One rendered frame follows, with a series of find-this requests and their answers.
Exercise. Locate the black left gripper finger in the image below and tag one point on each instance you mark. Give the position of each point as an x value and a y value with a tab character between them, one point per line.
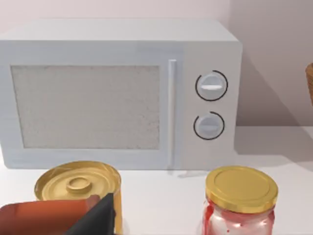
97	218

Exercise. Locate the gold metal can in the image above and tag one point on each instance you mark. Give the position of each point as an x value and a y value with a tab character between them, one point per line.
80	181

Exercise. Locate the red-brown flat object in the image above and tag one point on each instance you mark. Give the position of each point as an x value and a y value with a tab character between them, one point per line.
41	215

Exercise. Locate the small microwave knob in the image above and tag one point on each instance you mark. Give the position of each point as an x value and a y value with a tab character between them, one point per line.
209	125

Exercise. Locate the glass jar with gold lid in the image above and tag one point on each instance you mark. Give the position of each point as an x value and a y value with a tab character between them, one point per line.
240	195

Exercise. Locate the pale microwave oven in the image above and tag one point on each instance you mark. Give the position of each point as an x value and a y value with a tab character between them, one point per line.
122	49

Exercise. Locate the large microwave knob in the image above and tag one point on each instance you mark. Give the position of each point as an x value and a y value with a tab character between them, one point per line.
211	85

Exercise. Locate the wooden basket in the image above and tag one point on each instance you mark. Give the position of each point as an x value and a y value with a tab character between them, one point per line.
310	84

